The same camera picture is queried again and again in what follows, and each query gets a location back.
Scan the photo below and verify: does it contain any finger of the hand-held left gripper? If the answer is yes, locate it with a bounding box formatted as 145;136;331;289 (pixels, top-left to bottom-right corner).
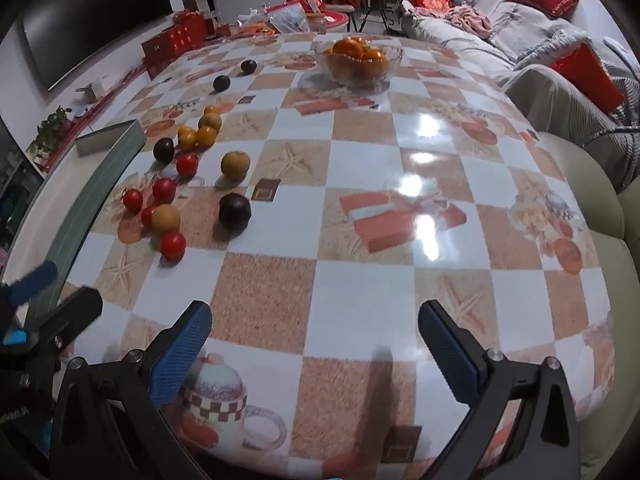
27;286;104;347
9;259;60;307

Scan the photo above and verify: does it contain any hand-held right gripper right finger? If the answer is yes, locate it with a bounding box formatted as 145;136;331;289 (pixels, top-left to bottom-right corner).
417;300;583;480

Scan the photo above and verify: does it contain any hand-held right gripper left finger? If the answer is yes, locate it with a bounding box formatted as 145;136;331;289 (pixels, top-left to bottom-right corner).
49;301;213;480

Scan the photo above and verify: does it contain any grey-green rectangular tray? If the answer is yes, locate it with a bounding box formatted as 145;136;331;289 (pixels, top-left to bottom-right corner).
2;120;146;333

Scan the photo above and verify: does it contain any glass display cabinet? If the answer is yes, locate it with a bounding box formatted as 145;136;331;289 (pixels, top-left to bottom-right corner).
0;125;46;251

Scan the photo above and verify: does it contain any checkered printed tablecloth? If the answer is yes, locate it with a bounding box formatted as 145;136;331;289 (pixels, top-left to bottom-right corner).
15;32;616;480

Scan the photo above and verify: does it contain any green potted plant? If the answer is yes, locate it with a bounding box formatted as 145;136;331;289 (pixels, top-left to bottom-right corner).
27;106;71;158

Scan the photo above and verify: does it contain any pale green upholstered seat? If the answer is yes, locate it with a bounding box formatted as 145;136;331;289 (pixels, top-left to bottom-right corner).
540;132;640;461

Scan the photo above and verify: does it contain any red gift box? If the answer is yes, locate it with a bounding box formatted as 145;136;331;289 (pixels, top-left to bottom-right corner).
170;11;207;56
141;35;176;79

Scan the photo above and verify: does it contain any clear glass bowl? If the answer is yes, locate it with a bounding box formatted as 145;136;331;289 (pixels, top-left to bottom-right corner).
316;35;404;92

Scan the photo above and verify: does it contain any light grey sofa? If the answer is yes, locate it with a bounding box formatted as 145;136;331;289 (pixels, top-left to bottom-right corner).
400;0;640;196

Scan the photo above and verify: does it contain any pile of oranges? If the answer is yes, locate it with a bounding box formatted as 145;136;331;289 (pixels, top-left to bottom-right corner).
330;34;388;81

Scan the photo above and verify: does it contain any pink blanket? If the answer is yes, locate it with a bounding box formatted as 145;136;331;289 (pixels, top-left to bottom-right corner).
445;4;493;38

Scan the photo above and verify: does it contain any clear plastic bag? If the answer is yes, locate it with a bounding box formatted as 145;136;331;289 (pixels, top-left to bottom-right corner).
267;2;308;35

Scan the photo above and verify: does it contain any red round tin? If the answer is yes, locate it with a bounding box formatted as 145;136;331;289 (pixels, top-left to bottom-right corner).
320;10;351;31

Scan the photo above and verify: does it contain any black wall television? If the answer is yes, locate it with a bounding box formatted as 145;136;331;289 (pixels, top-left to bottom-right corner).
20;0;173;92

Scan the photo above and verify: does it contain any metal frame chair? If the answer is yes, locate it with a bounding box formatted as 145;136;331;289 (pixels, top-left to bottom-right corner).
350;0;401;33

